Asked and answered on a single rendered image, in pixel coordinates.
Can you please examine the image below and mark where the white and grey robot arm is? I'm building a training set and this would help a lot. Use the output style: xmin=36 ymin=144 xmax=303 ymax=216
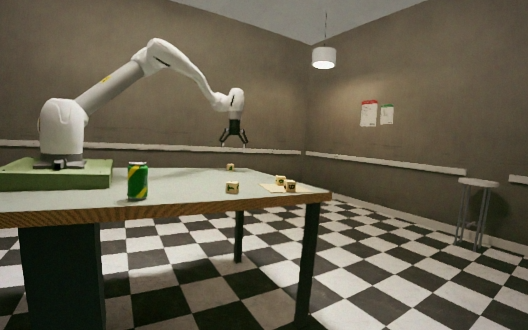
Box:
xmin=32 ymin=38 xmax=244 ymax=170

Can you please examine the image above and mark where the tan flat mat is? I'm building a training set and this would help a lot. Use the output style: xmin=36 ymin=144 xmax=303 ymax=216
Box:
xmin=259 ymin=184 xmax=313 ymax=193

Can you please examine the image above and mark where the green and yellow drink can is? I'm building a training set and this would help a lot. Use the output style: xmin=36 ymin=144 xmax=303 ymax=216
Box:
xmin=127 ymin=162 xmax=148 ymax=200

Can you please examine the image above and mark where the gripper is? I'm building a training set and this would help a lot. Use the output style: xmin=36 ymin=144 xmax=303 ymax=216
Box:
xmin=219 ymin=119 xmax=248 ymax=153

